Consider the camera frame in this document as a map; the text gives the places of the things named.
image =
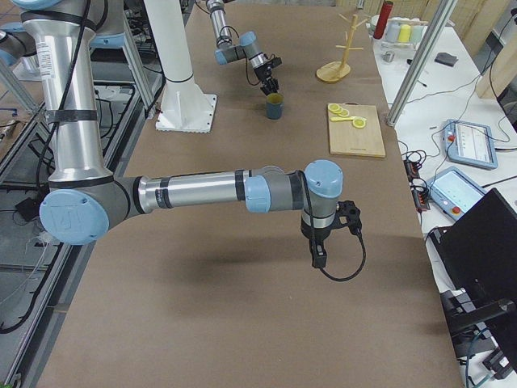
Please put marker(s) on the near teach pendant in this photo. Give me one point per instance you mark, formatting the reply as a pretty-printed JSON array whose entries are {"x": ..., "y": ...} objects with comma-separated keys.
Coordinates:
[{"x": 454, "y": 192}]

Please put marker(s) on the small steel cup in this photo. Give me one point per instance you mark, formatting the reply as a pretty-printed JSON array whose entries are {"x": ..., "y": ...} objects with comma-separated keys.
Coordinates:
[{"x": 388, "y": 56}]

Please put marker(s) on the lemon slice front left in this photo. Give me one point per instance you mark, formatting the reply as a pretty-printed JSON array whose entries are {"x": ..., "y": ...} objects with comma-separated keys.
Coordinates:
[{"x": 359, "y": 122}]

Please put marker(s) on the light blue cup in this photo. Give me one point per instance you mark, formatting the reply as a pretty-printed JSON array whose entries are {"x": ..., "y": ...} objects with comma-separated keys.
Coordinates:
[{"x": 392, "y": 31}]

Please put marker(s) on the white camera mast base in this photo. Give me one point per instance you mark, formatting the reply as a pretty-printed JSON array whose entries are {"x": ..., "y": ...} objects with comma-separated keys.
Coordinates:
[{"x": 184, "y": 106}]

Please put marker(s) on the small black square pad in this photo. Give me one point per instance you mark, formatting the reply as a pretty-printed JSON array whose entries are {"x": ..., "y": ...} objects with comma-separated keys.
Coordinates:
[{"x": 446, "y": 59}]

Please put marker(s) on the black monitor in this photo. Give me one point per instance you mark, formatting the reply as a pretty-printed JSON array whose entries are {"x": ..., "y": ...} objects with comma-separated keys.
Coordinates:
[{"x": 479, "y": 254}]

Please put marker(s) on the dark green mug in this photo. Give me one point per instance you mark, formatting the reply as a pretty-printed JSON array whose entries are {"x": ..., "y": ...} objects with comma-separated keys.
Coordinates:
[{"x": 274, "y": 106}]

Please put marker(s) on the red thermos bottle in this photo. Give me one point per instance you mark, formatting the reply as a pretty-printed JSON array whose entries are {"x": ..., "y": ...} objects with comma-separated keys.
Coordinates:
[{"x": 383, "y": 18}]

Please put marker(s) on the teach pendant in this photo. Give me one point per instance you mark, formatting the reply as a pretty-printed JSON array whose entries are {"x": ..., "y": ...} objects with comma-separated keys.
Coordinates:
[
  {"x": 454, "y": 192},
  {"x": 470, "y": 144}
]

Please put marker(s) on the aluminium frame post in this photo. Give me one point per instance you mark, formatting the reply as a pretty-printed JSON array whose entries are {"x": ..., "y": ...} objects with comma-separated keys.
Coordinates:
[{"x": 431, "y": 36}]

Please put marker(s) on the wooden cup rack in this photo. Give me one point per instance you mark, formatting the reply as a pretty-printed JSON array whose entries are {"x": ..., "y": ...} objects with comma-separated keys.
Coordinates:
[{"x": 335, "y": 71}]

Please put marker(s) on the grey cup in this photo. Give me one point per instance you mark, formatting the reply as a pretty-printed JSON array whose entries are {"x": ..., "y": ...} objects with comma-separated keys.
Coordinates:
[{"x": 416, "y": 33}]

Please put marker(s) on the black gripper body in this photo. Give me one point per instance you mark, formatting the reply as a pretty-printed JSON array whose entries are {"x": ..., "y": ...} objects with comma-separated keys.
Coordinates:
[
  {"x": 263, "y": 73},
  {"x": 317, "y": 234}
]

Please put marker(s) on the bamboo cutting board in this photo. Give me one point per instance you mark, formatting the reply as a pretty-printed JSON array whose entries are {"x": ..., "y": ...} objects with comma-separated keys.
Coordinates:
[{"x": 345, "y": 139}]

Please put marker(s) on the yellow cup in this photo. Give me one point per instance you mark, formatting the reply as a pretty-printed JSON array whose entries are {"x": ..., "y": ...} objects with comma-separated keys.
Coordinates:
[{"x": 404, "y": 33}]

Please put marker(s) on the far teach pendant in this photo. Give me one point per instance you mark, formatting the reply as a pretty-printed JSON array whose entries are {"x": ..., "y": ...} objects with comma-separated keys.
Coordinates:
[{"x": 470, "y": 144}]

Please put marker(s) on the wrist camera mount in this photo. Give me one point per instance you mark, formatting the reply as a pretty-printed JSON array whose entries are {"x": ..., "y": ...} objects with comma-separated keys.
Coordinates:
[
  {"x": 348, "y": 215},
  {"x": 274, "y": 62}
]

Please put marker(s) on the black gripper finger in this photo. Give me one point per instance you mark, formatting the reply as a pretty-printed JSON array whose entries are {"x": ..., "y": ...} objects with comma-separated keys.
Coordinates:
[
  {"x": 318, "y": 254},
  {"x": 269, "y": 86}
]

